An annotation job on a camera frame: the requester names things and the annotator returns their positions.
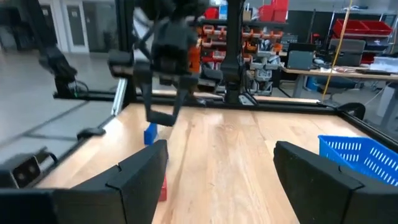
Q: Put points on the wooden workshop desk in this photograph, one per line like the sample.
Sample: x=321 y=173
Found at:
x=342 y=73

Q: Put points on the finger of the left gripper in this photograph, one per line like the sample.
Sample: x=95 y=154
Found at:
x=181 y=98
x=146 y=96

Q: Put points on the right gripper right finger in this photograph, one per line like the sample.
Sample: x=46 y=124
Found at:
x=317 y=193

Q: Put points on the black table edge clip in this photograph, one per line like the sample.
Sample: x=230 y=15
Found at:
x=90 y=133

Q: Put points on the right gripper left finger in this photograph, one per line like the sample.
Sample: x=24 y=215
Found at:
x=133 y=193

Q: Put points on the black aluminium rig frame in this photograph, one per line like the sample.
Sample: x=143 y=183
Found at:
x=233 y=46

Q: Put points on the silver metal strip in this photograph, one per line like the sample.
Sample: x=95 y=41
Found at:
x=119 y=96

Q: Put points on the blue plastic basket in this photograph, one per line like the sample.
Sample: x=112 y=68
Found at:
x=367 y=155

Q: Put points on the red storage bin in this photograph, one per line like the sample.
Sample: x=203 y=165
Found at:
x=273 y=11
x=360 y=28

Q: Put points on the shelf with small parts bins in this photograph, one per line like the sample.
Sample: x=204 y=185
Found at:
x=258 y=65

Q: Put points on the dark grey equipment case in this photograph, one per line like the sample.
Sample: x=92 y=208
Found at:
x=348 y=51

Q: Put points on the red plug charger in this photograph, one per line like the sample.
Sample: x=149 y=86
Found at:
x=163 y=189

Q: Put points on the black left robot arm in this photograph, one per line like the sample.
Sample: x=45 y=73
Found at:
x=174 y=9

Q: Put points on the grey box on desk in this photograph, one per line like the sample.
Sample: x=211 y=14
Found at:
x=300 y=59

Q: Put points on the blue USB stick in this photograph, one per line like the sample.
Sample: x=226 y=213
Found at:
x=150 y=135

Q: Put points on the black corner bracket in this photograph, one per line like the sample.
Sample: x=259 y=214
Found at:
x=353 y=109

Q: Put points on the black table-level camera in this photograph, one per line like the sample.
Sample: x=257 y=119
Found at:
x=25 y=169

